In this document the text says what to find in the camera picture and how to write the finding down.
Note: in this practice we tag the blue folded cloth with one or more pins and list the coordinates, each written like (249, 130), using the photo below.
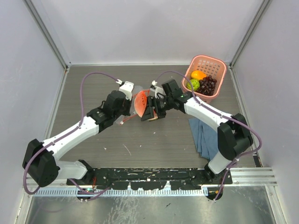
(205, 138)

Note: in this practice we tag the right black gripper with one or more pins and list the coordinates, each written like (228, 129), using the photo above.
(149, 113)

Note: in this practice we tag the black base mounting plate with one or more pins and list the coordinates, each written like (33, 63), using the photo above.
(150, 178)

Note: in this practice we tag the clear red zip top bag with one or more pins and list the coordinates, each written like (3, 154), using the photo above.
(123, 118)

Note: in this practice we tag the pink plastic basket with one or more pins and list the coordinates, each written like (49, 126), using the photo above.
(206, 75)

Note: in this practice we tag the right aluminium frame post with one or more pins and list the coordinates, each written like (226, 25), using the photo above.
(252, 27)

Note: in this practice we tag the aluminium frame post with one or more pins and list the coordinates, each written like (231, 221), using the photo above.
(252, 27)
(41, 18)

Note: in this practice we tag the left aluminium frame post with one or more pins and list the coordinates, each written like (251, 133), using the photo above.
(41, 18)

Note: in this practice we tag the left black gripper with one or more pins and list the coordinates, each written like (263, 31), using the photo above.
(128, 103)

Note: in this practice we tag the green custard apple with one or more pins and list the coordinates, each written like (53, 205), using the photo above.
(193, 84)

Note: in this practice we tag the aluminium front rail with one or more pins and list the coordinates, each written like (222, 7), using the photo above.
(255, 176)

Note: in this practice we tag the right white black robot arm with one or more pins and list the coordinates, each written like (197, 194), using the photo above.
(233, 135)

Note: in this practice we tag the slotted cable duct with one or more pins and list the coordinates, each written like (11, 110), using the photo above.
(129, 192)

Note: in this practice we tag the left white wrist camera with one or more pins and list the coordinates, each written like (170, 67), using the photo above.
(126, 88)

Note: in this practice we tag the dark purple grape bunch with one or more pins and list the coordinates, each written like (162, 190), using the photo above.
(207, 86)

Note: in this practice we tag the yellow orange mango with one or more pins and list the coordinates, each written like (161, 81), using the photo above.
(197, 74)

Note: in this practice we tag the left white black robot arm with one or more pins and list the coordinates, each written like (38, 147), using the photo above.
(42, 160)

